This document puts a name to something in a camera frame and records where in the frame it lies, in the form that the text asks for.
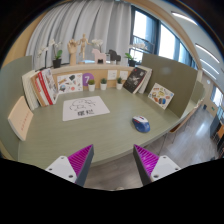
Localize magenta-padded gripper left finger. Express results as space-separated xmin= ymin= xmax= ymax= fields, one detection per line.
xmin=44 ymin=143 xmax=95 ymax=188

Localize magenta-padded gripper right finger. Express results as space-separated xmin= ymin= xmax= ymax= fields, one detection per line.
xmin=132 ymin=143 xmax=182 ymax=187

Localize blue and white computer mouse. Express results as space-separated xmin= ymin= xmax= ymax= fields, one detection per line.
xmin=132 ymin=115 xmax=151 ymax=134

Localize white printed mouse pad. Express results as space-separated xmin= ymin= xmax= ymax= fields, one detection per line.
xmin=62 ymin=95 xmax=111 ymax=122

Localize beige booklet with red text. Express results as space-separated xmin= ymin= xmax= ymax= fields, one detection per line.
xmin=7 ymin=95 xmax=35 ymax=142

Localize colourful food sticker sheet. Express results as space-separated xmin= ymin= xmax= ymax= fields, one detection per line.
xmin=147 ymin=82 xmax=175 ymax=111

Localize brown-edged book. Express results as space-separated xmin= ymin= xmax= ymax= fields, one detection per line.
xmin=30 ymin=73 xmax=47 ymax=108

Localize red-spined photo cover book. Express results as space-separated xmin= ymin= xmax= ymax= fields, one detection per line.
xmin=36 ymin=68 xmax=60 ymax=106

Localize white picture sticker sheet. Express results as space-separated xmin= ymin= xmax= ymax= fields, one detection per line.
xmin=56 ymin=72 xmax=84 ymax=95

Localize small succulent in white pot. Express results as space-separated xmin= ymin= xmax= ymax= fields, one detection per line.
xmin=99 ymin=77 xmax=108 ymax=91
xmin=115 ymin=77 xmax=124 ymax=91
xmin=87 ymin=78 xmax=97 ymax=93

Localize white thick book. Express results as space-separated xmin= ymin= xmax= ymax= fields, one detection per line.
xmin=21 ymin=69 xmax=40 ymax=111

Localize white book behind black book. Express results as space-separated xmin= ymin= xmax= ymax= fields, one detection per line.
xmin=137 ymin=65 xmax=153 ymax=95

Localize black cover book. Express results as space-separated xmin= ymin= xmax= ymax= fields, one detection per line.
xmin=122 ymin=66 xmax=148 ymax=95

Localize green desk divider panel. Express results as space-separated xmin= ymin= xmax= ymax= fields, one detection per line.
xmin=141 ymin=53 xmax=206 ymax=119
xmin=0 ymin=55 xmax=34 ymax=161

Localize purple round number sign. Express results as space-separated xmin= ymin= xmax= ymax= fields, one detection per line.
xmin=82 ymin=72 xmax=95 ymax=88

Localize white orchid in black pot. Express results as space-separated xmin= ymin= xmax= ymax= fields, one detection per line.
xmin=37 ymin=39 xmax=64 ymax=70

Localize large white orchid, black pot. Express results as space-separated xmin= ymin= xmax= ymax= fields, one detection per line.
xmin=124 ymin=41 xmax=148 ymax=68

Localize pink wooden horse figure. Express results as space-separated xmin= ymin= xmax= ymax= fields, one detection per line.
xmin=91 ymin=48 xmax=107 ymax=65

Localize wooden hand model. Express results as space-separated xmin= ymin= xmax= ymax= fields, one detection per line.
xmin=66 ymin=38 xmax=80 ymax=67

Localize black wooden horse figure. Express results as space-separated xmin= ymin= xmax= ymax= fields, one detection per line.
xmin=105 ymin=49 xmax=122 ymax=65

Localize ceiling light strips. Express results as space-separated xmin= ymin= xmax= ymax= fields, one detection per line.
xmin=170 ymin=11 xmax=224 ymax=81

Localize wooden artist mannequin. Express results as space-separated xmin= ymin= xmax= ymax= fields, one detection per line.
xmin=77 ymin=33 xmax=92 ymax=63

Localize large glass window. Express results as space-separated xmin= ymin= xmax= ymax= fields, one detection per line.
xmin=129 ymin=6 xmax=201 ymax=71

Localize white orchid behind horses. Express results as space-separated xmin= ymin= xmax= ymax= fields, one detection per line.
xmin=90 ymin=38 xmax=105 ymax=53

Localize grey pleated curtain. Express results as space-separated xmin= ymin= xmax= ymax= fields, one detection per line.
xmin=25 ymin=0 xmax=133 ymax=71

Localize white wall socket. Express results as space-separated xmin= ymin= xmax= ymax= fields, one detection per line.
xmin=107 ymin=69 xmax=118 ymax=81
xmin=119 ymin=70 xmax=129 ymax=81

